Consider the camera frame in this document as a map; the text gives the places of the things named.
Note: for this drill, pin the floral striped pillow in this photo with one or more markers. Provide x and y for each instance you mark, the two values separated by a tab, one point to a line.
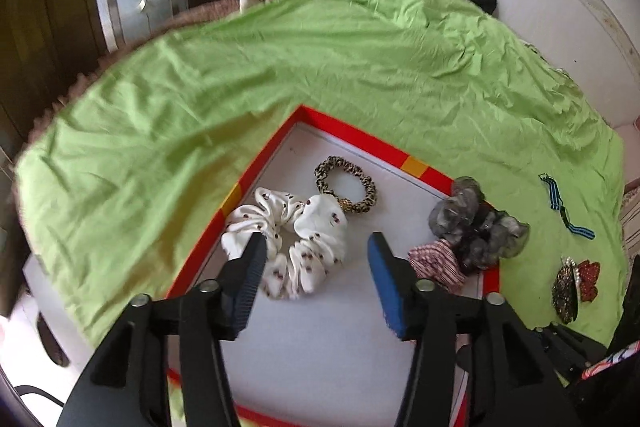
632	222

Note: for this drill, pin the grey sheer scrunchie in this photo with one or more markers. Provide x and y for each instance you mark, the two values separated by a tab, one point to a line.
450	212

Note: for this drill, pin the white cherry print scrunchie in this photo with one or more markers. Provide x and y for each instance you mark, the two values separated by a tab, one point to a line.
320	227

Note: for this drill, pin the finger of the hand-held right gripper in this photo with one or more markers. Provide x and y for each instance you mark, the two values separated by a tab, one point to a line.
570	347

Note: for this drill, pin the red checked scrunchie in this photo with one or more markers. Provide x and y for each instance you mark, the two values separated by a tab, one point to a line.
435	259

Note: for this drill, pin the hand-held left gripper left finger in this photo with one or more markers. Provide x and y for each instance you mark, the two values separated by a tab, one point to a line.
247	287

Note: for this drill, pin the green bedsheet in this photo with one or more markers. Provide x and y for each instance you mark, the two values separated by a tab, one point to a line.
250	57

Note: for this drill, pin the shallow red cardboard tray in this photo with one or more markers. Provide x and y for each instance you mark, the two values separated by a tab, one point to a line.
320	357

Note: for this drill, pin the dark beaded hair clip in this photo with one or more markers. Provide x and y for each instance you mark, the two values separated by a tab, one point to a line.
565	292

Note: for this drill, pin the red glitter hair clip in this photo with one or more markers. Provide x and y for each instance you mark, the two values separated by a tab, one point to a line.
589	279

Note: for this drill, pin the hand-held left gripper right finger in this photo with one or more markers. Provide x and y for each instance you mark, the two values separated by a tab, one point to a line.
385	287

